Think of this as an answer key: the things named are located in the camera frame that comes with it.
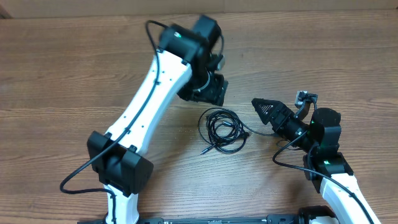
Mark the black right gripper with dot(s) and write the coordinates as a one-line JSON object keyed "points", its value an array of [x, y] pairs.
{"points": [[276, 109]]}

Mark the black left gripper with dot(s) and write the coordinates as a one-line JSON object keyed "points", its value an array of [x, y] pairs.
{"points": [[215, 94]]}

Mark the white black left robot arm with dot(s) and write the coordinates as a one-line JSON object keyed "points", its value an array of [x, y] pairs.
{"points": [[183, 65]]}

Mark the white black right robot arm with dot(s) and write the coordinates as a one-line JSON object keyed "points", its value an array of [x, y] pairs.
{"points": [[316, 131]]}

